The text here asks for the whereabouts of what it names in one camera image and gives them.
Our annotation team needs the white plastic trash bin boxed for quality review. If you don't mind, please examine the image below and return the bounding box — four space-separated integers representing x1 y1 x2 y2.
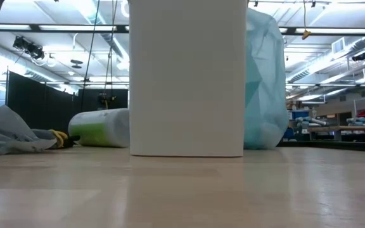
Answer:
128 0 248 158

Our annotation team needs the translucent blue trash bag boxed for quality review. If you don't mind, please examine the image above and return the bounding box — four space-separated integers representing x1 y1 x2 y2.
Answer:
244 8 290 151

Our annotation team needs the grey plastic shopping bag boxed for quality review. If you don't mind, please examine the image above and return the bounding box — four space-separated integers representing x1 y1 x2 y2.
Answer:
0 98 59 156

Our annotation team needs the black yellow hanging tool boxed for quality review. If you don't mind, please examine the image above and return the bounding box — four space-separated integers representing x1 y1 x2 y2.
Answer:
98 92 119 111

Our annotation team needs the white wipes canister green label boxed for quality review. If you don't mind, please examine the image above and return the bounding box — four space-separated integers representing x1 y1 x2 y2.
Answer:
67 108 131 149

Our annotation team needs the shelving with blue bins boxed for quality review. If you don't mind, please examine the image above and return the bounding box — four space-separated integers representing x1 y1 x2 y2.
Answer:
285 107 312 142

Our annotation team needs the grey blue rolled bundle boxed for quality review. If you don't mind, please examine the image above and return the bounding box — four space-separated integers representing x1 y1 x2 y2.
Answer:
295 116 328 129
346 117 365 127

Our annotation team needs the black curtain partition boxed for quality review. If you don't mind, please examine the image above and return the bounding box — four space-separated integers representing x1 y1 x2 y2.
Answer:
6 71 129 134

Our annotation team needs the yellow hanging pendant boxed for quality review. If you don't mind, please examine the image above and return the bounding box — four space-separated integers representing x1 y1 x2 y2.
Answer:
301 0 312 41

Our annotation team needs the wooden workbench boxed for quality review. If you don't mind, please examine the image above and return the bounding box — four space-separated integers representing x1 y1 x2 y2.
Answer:
305 125 365 143

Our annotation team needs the black overhead light bar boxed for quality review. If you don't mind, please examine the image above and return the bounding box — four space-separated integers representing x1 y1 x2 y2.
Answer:
0 23 365 35

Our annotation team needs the white ceiling ring light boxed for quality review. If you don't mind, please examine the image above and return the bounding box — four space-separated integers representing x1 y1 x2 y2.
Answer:
120 0 130 19

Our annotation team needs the black aluminium table frame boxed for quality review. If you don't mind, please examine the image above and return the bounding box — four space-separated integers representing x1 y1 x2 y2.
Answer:
277 140 365 153

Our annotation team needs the silver ceiling duct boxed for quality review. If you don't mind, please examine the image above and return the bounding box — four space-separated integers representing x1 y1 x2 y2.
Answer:
285 35 365 85

